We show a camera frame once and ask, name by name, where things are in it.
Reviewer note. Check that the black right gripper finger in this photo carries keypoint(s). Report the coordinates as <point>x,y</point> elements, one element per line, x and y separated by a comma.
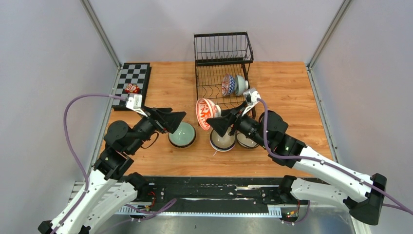
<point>235,110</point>
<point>221,124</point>

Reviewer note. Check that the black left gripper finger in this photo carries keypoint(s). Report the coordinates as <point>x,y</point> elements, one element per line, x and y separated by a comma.
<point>156,112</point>
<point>169,122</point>

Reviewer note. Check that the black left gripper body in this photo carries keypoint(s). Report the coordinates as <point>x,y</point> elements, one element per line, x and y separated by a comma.
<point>145,127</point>

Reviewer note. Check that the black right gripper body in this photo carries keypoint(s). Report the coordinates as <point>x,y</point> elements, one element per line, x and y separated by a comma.
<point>248,127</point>

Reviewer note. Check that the beige interior bowl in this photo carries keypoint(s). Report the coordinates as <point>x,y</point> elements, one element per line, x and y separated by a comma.
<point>222,141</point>

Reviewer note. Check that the orange floral pattern bowl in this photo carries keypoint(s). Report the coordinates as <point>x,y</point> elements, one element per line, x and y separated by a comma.
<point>206,108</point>

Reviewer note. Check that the teal dashed pattern bowl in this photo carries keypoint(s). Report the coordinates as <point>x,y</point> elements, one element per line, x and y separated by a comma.
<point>241,85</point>

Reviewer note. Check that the orange geometric pattern bowl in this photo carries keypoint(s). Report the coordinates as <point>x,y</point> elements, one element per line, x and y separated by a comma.
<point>228,85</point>

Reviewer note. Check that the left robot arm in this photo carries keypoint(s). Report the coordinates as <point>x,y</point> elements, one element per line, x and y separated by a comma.
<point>88,210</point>

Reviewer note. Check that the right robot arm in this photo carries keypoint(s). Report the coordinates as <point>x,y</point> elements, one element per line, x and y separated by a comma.
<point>343,188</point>

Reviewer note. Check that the black beige right bowl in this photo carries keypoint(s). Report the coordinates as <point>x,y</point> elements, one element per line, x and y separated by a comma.
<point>245,142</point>

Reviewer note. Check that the white blue striped bowl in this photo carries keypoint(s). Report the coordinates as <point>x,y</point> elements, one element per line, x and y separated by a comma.
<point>219,149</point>

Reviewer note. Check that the red owl toy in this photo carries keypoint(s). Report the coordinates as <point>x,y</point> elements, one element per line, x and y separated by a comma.
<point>132,88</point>

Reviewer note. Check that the black white chessboard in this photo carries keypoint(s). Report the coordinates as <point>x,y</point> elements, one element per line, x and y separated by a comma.
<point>133,78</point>

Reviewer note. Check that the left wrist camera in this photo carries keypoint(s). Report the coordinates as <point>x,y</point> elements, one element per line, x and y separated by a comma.
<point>135,103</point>

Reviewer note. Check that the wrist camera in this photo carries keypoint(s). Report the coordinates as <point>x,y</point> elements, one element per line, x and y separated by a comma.
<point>135,103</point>
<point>251,97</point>

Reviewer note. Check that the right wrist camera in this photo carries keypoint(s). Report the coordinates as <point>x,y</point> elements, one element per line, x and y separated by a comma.
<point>251,97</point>

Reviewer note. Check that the black wire dish rack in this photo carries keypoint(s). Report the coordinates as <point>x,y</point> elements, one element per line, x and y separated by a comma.
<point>216,55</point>

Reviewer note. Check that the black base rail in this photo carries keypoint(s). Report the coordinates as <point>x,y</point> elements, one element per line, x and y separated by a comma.
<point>239,195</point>

